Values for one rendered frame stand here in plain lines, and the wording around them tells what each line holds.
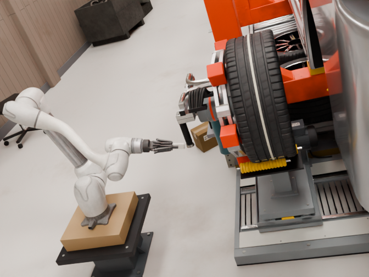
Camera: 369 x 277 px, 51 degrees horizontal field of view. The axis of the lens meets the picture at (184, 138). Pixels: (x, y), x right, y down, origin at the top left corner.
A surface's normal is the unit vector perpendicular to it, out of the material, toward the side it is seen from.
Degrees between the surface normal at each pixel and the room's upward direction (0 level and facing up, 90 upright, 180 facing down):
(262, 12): 90
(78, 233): 3
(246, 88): 54
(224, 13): 90
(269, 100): 66
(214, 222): 0
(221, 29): 90
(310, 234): 0
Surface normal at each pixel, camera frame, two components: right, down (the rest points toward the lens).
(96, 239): -0.12, 0.54
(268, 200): -0.30, -0.82
